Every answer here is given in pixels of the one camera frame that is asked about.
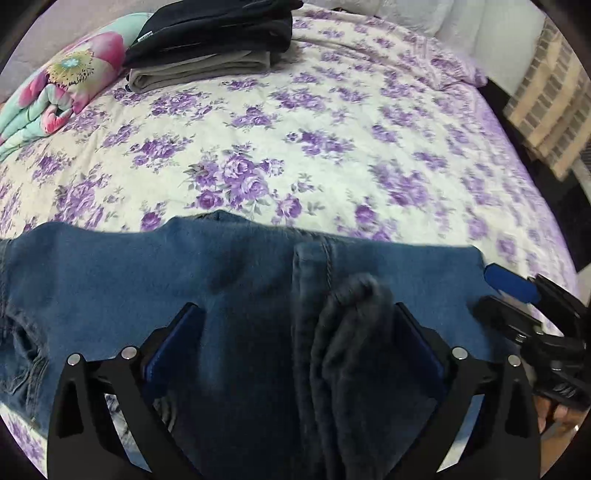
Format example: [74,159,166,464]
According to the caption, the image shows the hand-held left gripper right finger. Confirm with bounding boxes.
[392,302,544,480]

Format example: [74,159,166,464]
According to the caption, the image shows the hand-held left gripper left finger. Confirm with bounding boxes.
[46,302,206,480]

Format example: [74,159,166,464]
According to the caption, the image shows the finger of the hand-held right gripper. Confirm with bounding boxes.
[475,295,548,344]
[484,262,555,306]

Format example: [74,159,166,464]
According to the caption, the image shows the blue denim pants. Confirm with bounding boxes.
[0,210,502,480]

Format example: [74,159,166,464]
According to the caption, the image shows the folded grey pants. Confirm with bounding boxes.
[126,48,274,94]

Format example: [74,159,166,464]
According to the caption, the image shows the folded black pants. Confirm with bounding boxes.
[121,0,304,68]

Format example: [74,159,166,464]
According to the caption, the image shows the person's right hand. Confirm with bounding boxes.
[537,396,580,435]

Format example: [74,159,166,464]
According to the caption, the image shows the beige striped curtain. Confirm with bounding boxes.
[502,17,591,182]

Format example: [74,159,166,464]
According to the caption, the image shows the purple floral bed sheet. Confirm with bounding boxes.
[0,4,580,480]

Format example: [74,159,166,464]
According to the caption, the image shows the white lace pillow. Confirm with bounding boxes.
[318,0,488,40]

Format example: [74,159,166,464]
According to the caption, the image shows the folded floral blanket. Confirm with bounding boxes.
[0,12,154,161]

